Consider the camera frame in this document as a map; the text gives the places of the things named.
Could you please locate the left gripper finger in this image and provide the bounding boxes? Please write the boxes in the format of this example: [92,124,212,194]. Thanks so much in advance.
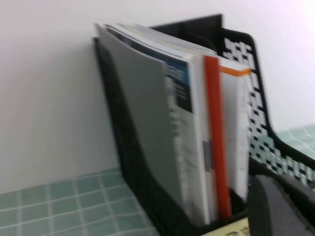
[247,172,315,236]

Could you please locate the blue spine yellow cover book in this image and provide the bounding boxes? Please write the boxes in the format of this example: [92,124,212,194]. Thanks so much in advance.
[199,216,251,236]

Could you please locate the white book orange band spine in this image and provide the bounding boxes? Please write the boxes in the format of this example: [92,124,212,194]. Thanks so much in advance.
[219,59,253,202]

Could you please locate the black plastic book holder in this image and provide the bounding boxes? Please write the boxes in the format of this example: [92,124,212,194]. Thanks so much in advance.
[92,13,315,236]

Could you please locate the grey spine book dark text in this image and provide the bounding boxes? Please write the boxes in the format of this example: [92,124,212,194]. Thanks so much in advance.
[93,22,188,222]

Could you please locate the leaning magazines and folders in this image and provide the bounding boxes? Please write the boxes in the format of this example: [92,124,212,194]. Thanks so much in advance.
[203,54,233,219]

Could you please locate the green checkered tablecloth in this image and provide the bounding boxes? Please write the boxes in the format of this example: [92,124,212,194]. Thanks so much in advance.
[0,124,315,236]

